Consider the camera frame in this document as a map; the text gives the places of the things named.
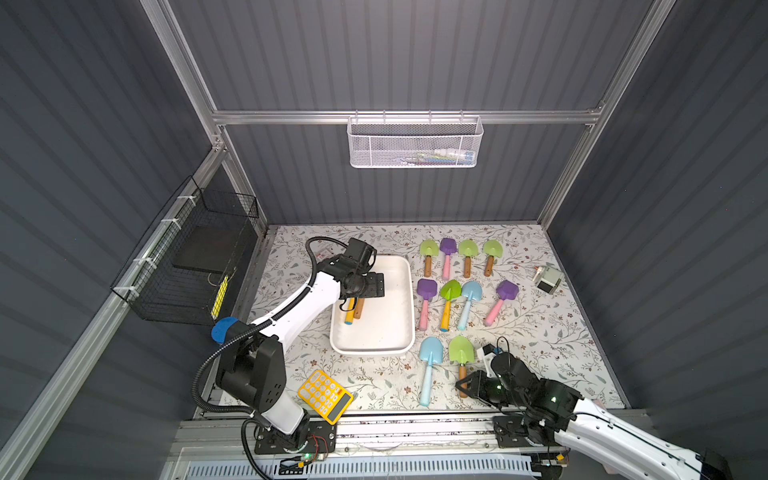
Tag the green shovel brown handle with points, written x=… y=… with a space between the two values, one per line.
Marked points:
x=468 y=250

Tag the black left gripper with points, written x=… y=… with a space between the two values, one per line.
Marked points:
x=369 y=285

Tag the green shovel wooden handle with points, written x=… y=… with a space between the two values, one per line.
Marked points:
x=428 y=250
x=461 y=352
x=493 y=250

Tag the white wire mesh basket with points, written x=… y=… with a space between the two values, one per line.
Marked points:
x=427 y=142

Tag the blue shovel blue handle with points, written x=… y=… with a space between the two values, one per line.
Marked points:
x=430 y=353

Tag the purple shovel pink handle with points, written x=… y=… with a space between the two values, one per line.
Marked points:
x=427 y=289
x=448 y=247

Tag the yellow calculator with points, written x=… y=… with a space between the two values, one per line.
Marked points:
x=325 y=396

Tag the light blue shovel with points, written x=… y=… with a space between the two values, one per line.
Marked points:
x=471 y=291

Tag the yellow shovel wooden handle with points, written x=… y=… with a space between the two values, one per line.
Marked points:
x=357 y=312

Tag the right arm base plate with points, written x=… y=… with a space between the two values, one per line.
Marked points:
x=517 y=431

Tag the pale green tape dispenser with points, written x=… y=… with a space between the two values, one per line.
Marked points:
x=548 y=279

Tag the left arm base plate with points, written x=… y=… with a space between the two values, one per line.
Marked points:
x=313 y=436

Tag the green shovel yellow handle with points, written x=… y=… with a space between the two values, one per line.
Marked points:
x=449 y=292

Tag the black wire basket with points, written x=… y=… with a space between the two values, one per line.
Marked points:
x=205 y=234

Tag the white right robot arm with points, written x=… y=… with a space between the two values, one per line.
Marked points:
x=629 y=450

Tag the white plastic storage box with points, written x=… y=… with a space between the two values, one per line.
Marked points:
x=386 y=326

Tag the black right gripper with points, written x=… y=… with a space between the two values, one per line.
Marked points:
x=484 y=378

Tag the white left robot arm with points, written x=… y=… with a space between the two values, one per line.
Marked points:
x=252 y=368

